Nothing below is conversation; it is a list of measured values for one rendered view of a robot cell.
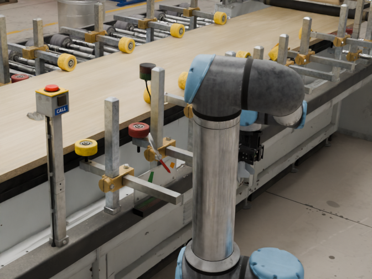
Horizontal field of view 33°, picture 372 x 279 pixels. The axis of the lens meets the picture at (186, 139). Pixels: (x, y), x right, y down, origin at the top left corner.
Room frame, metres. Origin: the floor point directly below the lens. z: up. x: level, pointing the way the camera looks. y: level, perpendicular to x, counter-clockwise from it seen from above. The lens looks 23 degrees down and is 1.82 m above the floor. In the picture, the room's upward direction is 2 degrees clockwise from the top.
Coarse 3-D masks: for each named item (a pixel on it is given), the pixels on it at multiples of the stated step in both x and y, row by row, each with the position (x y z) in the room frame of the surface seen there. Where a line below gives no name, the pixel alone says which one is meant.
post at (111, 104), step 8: (112, 96) 1.95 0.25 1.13; (104, 104) 1.94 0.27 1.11; (112, 104) 1.92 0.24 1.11; (112, 112) 1.92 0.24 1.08; (112, 120) 1.92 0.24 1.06; (112, 128) 1.92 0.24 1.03; (112, 136) 1.92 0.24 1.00; (112, 144) 1.92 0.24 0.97; (112, 152) 1.92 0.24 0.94; (112, 160) 1.92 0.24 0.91; (112, 168) 1.92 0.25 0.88; (112, 176) 1.92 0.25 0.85; (112, 192) 1.92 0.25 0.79; (112, 200) 1.92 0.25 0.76; (112, 208) 1.92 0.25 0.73
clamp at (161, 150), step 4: (164, 140) 2.20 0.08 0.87; (172, 140) 2.21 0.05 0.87; (164, 144) 2.16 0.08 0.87; (168, 144) 2.17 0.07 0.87; (172, 144) 2.19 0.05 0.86; (148, 148) 2.12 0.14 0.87; (152, 148) 2.12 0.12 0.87; (160, 148) 2.13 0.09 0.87; (164, 148) 2.15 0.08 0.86; (144, 152) 2.12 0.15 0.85; (148, 152) 2.11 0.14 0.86; (152, 152) 2.10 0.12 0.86; (160, 152) 2.13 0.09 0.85; (164, 152) 2.15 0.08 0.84; (144, 156) 2.12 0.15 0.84; (148, 156) 2.11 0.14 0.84; (152, 156) 2.10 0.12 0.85; (164, 156) 2.15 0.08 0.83; (148, 160) 2.11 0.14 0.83; (152, 160) 2.10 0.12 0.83; (156, 160) 2.12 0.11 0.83
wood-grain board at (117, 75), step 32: (192, 32) 3.85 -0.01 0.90; (224, 32) 3.88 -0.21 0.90; (256, 32) 3.92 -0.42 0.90; (288, 32) 3.96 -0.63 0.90; (320, 32) 3.99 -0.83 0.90; (96, 64) 3.07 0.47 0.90; (128, 64) 3.09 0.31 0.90; (160, 64) 3.12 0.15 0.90; (0, 96) 2.53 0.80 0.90; (32, 96) 2.55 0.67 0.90; (96, 96) 2.58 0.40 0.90; (128, 96) 2.60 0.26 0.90; (0, 128) 2.18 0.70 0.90; (32, 128) 2.19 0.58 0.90; (64, 128) 2.21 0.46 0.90; (96, 128) 2.22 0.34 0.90; (0, 160) 1.91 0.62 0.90; (32, 160) 1.92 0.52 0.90
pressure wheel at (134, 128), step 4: (132, 124) 2.26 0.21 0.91; (136, 124) 2.27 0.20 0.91; (140, 124) 2.27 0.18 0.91; (144, 124) 2.27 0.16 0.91; (128, 128) 2.24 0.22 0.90; (132, 128) 2.22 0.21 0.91; (136, 128) 2.22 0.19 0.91; (140, 128) 2.22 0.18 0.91; (144, 128) 2.22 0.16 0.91; (148, 128) 2.24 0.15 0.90; (128, 132) 2.24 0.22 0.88; (132, 132) 2.22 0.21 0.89; (136, 132) 2.21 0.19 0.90; (140, 132) 2.21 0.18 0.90; (144, 132) 2.22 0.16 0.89; (148, 132) 2.24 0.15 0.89; (132, 136) 2.21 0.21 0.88; (136, 136) 2.21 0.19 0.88; (140, 136) 2.21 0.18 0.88; (144, 136) 2.22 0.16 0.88
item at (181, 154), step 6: (132, 138) 2.24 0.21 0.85; (138, 138) 2.23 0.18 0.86; (144, 138) 2.24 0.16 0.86; (138, 144) 2.23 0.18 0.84; (144, 144) 2.21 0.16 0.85; (168, 150) 2.15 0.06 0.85; (174, 150) 2.14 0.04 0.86; (180, 150) 2.14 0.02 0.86; (174, 156) 2.13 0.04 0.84; (180, 156) 2.12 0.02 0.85; (186, 156) 2.10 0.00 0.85; (192, 156) 2.09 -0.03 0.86; (192, 162) 2.09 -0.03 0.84
